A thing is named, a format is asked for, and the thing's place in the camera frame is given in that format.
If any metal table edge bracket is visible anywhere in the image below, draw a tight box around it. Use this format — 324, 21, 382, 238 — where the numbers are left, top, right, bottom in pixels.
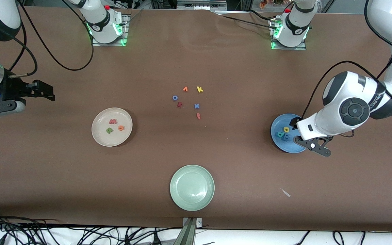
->
182, 217, 203, 245

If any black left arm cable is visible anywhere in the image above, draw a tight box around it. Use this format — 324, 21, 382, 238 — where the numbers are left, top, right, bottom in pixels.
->
300, 0, 392, 118

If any grey metal box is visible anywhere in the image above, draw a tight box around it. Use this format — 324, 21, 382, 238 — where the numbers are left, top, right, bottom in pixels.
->
177, 0, 227, 11

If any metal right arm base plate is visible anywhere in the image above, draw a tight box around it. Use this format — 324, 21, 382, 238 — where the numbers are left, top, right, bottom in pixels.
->
92, 14, 130, 47

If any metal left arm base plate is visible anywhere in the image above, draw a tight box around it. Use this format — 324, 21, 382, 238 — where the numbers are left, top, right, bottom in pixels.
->
269, 19, 307, 51

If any pale green round plate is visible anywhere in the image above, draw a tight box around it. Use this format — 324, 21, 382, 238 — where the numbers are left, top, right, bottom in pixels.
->
169, 165, 215, 211

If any orange brown object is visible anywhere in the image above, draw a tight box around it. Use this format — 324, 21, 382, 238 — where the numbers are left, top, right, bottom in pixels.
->
259, 0, 285, 9

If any brown table mat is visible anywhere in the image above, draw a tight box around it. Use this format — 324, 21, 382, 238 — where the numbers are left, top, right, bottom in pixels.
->
0, 6, 392, 232

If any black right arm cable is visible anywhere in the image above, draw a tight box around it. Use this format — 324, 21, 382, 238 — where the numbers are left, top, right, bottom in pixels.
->
9, 0, 94, 78

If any blue round plate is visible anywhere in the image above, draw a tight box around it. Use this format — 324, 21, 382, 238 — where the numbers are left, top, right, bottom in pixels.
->
271, 113, 308, 153

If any thin black table cable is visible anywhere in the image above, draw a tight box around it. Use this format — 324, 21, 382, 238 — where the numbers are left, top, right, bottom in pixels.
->
213, 10, 278, 31

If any beige round plate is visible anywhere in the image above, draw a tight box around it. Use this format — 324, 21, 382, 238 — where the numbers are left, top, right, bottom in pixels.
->
91, 108, 133, 147

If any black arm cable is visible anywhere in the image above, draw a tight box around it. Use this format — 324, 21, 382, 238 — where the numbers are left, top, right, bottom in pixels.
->
9, 0, 94, 78
300, 0, 392, 118

